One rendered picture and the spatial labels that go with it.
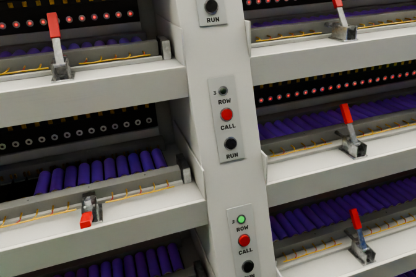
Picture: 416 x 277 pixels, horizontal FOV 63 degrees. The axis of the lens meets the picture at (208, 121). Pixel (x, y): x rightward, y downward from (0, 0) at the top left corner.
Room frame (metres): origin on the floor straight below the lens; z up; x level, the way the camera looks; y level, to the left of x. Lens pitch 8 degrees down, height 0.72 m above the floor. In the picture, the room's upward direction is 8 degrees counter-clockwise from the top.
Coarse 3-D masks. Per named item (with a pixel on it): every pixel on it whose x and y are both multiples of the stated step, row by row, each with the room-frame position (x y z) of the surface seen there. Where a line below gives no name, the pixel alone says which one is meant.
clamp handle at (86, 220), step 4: (88, 200) 0.44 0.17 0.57; (88, 204) 0.44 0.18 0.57; (88, 208) 0.43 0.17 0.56; (92, 208) 0.43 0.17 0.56; (84, 212) 0.42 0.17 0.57; (88, 212) 0.41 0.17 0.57; (92, 212) 0.42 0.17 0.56; (84, 216) 0.39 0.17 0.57; (88, 216) 0.39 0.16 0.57; (92, 216) 0.40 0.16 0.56; (80, 220) 0.38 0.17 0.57; (84, 220) 0.38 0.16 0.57; (88, 220) 0.38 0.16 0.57; (80, 224) 0.37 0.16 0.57; (84, 224) 0.37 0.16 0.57; (88, 224) 0.37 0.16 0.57; (80, 228) 0.37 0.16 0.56
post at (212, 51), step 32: (160, 0) 0.58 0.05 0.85; (192, 0) 0.47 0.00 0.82; (224, 0) 0.49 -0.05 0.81; (192, 32) 0.47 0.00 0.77; (224, 32) 0.48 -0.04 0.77; (192, 64) 0.47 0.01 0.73; (224, 64) 0.48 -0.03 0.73; (192, 96) 0.47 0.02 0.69; (192, 128) 0.49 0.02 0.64; (256, 128) 0.49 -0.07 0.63; (256, 160) 0.49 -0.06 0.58; (224, 192) 0.47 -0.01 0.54; (256, 192) 0.49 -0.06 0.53; (224, 224) 0.47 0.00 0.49; (256, 224) 0.49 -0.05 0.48; (224, 256) 0.47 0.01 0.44
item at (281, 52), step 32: (256, 0) 0.68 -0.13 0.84; (288, 0) 0.71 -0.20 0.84; (320, 0) 0.73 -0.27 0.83; (352, 0) 0.74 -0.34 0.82; (384, 0) 0.77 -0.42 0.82; (256, 32) 0.57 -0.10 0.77; (288, 32) 0.59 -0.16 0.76; (320, 32) 0.58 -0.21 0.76; (352, 32) 0.55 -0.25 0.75; (384, 32) 0.60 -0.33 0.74; (256, 64) 0.50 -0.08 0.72; (288, 64) 0.51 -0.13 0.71; (320, 64) 0.53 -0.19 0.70; (352, 64) 0.55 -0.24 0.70
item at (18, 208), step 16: (128, 176) 0.50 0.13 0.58; (144, 176) 0.50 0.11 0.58; (160, 176) 0.50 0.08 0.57; (176, 176) 0.51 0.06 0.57; (48, 192) 0.47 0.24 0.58; (64, 192) 0.47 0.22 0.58; (80, 192) 0.47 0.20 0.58; (96, 192) 0.48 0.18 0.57; (112, 192) 0.48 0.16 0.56; (0, 208) 0.44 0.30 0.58; (16, 208) 0.45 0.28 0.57; (32, 208) 0.45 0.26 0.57; (48, 208) 0.46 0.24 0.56
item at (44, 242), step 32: (0, 160) 0.56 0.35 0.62; (192, 160) 0.51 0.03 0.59; (160, 192) 0.49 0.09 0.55; (192, 192) 0.49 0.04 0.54; (32, 224) 0.44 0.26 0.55; (64, 224) 0.44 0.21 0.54; (96, 224) 0.43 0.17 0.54; (128, 224) 0.44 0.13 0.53; (160, 224) 0.46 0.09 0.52; (192, 224) 0.47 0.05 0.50; (0, 256) 0.40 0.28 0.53; (32, 256) 0.41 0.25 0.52; (64, 256) 0.43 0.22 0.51
